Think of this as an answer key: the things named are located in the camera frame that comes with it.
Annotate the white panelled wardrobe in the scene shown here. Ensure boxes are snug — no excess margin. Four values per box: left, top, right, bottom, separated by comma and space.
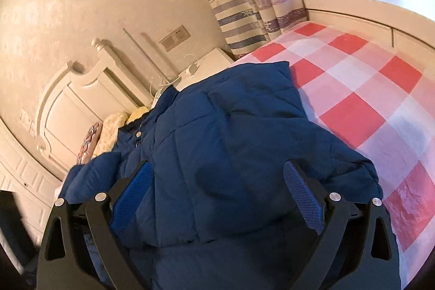
0, 127, 69, 243

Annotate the white bay window ledge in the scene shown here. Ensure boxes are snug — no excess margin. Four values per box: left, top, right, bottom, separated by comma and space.
301, 0, 435, 49

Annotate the colourful patterned pillow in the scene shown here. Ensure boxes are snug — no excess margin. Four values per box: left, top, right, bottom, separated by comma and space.
76, 122, 102, 165

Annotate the navy blue puffer jacket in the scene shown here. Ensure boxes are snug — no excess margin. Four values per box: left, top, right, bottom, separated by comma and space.
61, 61, 384, 290

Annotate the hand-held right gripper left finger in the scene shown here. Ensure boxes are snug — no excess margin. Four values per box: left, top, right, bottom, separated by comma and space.
36, 160, 156, 290

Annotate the white pole stand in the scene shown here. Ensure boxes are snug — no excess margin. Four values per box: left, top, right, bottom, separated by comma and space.
122, 28, 181, 98

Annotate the white carved headboard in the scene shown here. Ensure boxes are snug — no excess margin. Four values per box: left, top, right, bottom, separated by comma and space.
36, 37, 153, 175

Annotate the red white checkered bed sheet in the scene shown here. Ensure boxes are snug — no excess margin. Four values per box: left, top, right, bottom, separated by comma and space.
231, 21, 435, 290

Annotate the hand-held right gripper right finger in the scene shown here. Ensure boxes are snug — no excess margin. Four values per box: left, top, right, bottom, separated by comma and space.
283, 159, 403, 290

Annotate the yellow dotted pillow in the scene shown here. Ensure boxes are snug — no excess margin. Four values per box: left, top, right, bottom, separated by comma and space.
92, 111, 130, 158

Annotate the dark blurred object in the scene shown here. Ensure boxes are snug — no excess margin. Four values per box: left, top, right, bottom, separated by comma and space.
0, 190, 39, 274

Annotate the plain yellow pillow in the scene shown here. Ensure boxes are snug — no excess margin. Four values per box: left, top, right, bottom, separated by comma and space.
126, 107, 150, 125

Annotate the white nightstand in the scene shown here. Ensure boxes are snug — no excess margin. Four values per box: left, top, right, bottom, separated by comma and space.
177, 48, 235, 91

